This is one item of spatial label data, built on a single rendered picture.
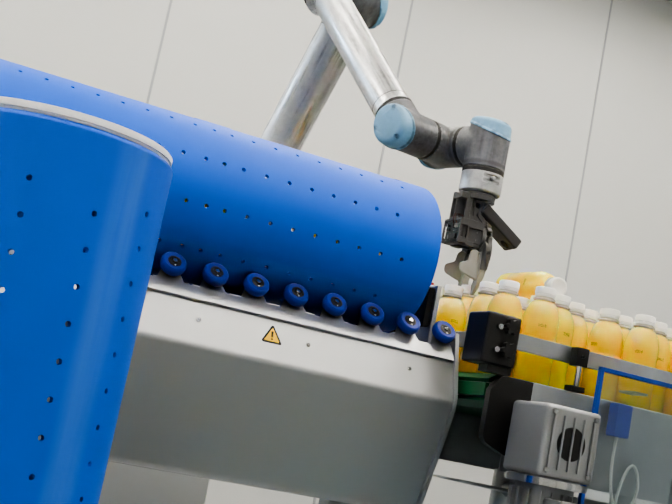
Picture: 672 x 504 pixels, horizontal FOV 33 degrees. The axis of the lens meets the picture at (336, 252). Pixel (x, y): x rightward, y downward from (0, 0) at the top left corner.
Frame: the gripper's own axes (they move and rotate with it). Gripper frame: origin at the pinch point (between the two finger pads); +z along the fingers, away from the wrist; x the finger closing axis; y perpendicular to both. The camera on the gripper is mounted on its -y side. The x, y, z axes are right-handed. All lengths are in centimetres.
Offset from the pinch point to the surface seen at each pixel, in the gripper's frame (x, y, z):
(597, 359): 34.2, -9.3, 12.1
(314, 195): 27, 49, -4
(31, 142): 77, 103, 10
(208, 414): 24, 59, 36
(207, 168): 27, 69, -3
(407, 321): 24.5, 25.8, 12.8
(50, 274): 78, 98, 24
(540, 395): 36.4, 3.2, 21.2
